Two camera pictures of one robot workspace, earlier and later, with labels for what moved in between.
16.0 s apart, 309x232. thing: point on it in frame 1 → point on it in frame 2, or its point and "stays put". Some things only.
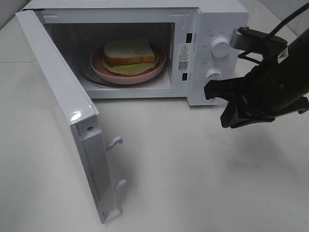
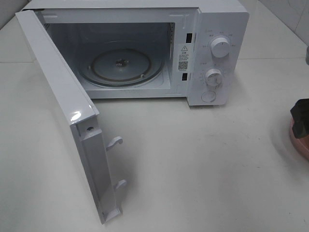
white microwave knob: [219, 47] stays put
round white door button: [203, 97] stays put
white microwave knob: [213, 74] stays put
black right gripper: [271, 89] → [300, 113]
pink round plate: [97, 67] → [304, 140]
